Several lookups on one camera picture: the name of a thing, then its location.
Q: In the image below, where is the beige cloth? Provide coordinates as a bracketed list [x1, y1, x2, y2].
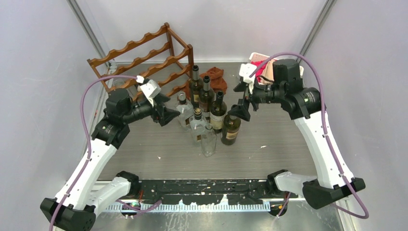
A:
[259, 59, 275, 84]

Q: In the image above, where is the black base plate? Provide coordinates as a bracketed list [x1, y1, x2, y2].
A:
[122, 179, 287, 205]

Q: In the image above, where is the dark wine bottle cream label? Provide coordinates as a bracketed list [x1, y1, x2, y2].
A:
[221, 114, 241, 145]

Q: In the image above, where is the clear bottle gold cap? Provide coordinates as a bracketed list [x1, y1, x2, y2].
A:
[189, 108, 207, 146]

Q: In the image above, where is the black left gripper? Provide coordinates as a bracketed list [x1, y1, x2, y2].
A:
[122, 93, 180, 125]

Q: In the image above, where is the green wine bottle silver neck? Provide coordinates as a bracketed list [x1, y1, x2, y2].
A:
[189, 65, 204, 108]

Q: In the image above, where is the clear bottle front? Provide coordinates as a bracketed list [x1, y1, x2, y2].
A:
[201, 124, 217, 157]

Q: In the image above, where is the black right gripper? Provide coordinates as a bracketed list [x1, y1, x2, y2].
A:
[228, 76, 285, 120]

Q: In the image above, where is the pink cloth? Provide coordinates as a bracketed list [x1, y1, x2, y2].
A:
[250, 60, 268, 84]

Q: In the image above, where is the dark green wine bottle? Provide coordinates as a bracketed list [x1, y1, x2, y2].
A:
[210, 91, 227, 133]

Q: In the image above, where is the wooden wine rack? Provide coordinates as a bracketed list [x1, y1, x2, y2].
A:
[87, 23, 194, 97]

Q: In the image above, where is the white plastic basket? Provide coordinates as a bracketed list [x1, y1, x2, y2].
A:
[249, 52, 304, 77]

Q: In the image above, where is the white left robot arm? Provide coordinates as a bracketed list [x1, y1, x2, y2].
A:
[40, 89, 180, 231]

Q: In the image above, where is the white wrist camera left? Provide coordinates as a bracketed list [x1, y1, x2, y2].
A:
[136, 76, 161, 106]

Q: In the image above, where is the square clear bottle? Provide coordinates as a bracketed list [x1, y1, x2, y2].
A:
[175, 92, 193, 130]

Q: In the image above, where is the aluminium frame rail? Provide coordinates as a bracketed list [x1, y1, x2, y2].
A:
[60, 178, 350, 213]

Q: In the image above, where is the brown suede cloth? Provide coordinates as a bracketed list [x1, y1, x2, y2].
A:
[193, 67, 228, 94]

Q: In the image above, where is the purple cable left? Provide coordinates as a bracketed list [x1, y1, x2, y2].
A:
[48, 75, 162, 231]

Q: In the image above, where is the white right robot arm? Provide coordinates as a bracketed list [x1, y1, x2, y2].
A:
[228, 58, 366, 209]

